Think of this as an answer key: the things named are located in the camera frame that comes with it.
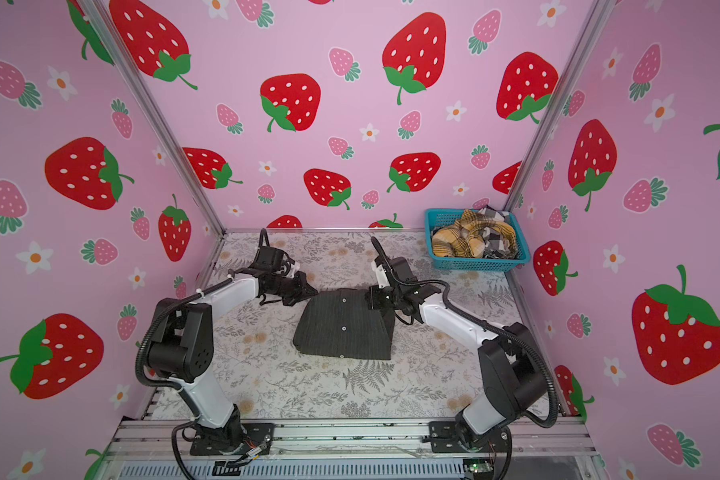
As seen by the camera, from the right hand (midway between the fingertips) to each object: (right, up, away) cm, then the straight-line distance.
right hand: (364, 295), depth 87 cm
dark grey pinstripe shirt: (-7, -9, +2) cm, 11 cm away
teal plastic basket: (+28, +27, +32) cm, 50 cm away
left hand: (-15, +1, +6) cm, 16 cm away
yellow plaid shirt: (+36, +18, +18) cm, 44 cm away
